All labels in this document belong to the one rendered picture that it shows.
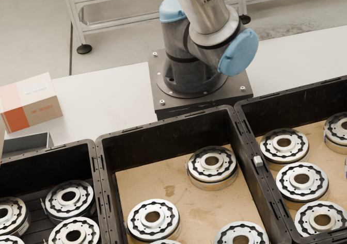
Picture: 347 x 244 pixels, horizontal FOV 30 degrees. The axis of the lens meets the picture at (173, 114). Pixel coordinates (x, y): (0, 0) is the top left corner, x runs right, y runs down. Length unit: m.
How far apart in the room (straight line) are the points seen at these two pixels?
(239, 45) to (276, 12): 2.00
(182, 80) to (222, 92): 0.11
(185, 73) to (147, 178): 0.34
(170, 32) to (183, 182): 0.38
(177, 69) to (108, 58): 1.69
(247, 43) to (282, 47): 0.49
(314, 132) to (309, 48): 0.52
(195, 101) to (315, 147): 0.35
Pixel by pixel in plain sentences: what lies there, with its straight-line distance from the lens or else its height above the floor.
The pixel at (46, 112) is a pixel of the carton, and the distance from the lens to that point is 1.81.
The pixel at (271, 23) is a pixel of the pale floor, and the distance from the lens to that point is 3.34.
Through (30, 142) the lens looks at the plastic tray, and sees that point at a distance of 1.74.
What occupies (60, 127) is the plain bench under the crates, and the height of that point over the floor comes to 0.70.
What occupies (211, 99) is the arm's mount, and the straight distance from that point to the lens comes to 1.61.
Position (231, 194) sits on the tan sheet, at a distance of 1.33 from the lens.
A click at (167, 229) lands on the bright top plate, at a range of 1.25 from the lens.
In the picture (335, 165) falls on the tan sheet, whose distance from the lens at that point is 1.38.
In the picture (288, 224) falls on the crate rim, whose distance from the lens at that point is 1.14.
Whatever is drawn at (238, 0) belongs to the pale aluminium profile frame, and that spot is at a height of 0.14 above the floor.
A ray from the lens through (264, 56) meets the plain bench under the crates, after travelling 1.90.
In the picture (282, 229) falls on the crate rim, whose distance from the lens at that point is 1.13.
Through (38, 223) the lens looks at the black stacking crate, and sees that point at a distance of 1.38.
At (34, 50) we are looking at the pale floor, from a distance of 3.50.
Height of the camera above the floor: 1.81
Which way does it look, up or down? 40 degrees down
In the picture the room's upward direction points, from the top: 11 degrees counter-clockwise
